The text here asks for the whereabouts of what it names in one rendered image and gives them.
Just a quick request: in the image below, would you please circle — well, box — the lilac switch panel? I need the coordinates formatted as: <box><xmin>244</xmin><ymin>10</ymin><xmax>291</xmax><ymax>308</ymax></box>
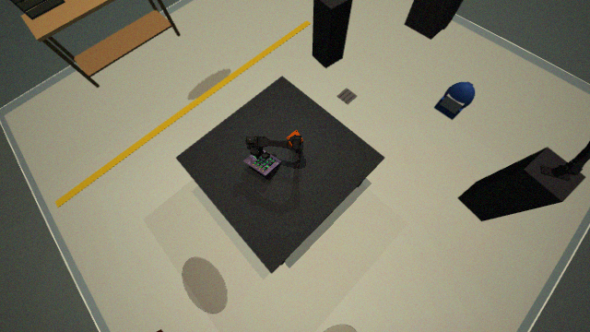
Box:
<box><xmin>243</xmin><ymin>154</ymin><xmax>282</xmax><ymax>176</ymax></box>

